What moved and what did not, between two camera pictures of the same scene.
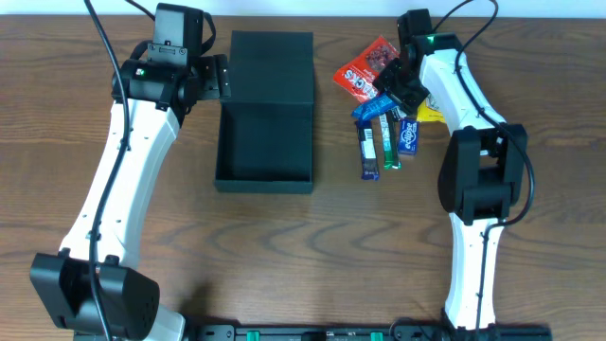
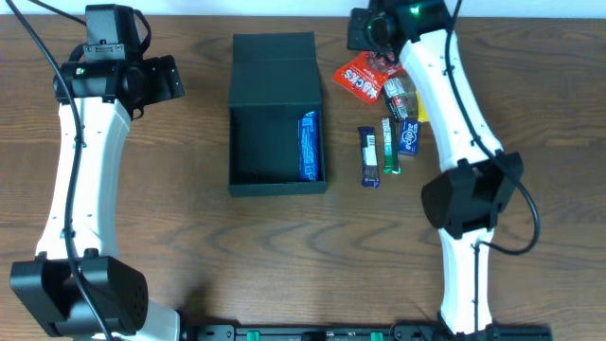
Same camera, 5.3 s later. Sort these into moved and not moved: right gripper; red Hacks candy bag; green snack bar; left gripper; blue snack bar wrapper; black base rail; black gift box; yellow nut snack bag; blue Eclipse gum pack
Moved: blue snack bar wrapper; left gripper; right gripper; black gift box
Not moved: black base rail; blue Eclipse gum pack; red Hacks candy bag; yellow nut snack bag; green snack bar
